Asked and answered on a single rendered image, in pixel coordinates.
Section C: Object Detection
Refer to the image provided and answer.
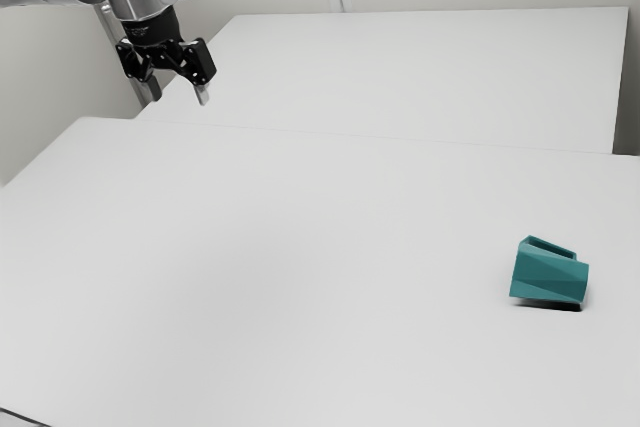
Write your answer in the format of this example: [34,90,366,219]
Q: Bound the teal faceted mug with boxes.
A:
[508,234,590,304]

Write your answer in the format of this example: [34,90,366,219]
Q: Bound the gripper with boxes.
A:
[115,6,218,107]

